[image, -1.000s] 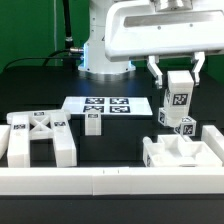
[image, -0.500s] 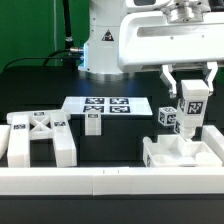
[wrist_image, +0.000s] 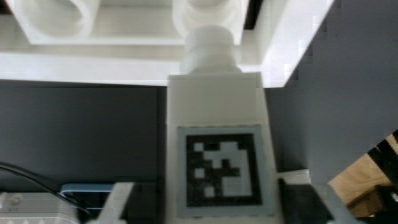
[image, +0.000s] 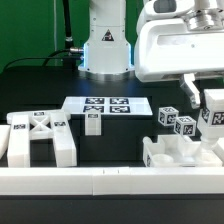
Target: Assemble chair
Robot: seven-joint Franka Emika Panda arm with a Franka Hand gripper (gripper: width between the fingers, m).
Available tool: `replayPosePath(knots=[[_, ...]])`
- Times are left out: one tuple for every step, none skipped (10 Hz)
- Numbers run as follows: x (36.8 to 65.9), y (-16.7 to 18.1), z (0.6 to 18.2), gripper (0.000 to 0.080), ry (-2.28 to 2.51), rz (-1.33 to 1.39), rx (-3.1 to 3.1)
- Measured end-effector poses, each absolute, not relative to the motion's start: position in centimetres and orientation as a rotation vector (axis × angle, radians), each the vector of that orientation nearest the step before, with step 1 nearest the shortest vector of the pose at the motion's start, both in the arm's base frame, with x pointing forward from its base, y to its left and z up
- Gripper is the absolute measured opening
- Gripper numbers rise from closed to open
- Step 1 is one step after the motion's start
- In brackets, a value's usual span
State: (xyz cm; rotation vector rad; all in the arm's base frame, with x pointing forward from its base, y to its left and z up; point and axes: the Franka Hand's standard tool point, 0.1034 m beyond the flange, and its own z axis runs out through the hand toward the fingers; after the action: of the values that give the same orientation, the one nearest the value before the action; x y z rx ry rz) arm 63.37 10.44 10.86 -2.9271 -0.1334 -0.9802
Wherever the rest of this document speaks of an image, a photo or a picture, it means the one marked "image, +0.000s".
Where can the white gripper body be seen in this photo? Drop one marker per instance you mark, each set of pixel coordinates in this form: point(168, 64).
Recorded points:
point(176, 37)

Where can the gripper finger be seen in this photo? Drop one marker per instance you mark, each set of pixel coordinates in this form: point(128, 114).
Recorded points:
point(188, 86)

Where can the white marker base plate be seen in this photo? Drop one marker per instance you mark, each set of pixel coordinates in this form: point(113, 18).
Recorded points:
point(108, 105)

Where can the white marker cube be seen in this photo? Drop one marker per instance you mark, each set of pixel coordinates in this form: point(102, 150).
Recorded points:
point(185, 126)
point(167, 115)

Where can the white chair back frame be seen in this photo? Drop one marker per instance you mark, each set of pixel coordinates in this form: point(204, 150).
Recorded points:
point(30, 126)

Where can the white marker cube front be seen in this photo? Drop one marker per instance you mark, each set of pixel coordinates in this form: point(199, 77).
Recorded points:
point(185, 126)

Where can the white marker cube rear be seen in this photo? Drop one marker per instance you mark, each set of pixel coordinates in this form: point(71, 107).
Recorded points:
point(167, 115)

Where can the white chair seat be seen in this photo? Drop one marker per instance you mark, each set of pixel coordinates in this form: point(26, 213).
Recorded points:
point(177, 151)

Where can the white front wall rail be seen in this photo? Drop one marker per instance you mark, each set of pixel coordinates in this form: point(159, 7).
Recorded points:
point(111, 181)

